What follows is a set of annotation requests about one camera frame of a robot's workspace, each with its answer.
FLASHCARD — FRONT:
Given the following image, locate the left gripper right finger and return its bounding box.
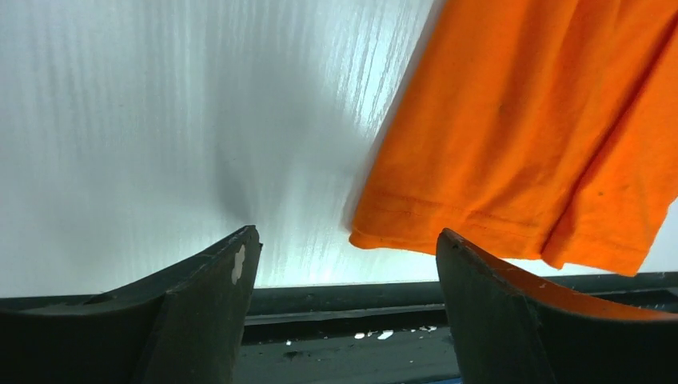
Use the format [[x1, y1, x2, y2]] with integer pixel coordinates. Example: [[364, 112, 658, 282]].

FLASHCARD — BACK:
[[436, 230, 677, 383]]

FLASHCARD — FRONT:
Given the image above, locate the orange t shirt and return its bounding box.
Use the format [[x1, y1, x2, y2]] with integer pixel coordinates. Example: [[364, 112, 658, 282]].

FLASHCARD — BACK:
[[349, 1, 677, 276]]

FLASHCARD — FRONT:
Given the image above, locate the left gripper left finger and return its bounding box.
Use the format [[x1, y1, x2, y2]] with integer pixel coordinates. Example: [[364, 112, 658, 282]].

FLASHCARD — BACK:
[[1, 226, 262, 383]]

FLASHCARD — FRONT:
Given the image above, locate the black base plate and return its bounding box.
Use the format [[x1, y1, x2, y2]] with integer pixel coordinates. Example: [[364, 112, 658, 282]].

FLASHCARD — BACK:
[[230, 273, 677, 383]]

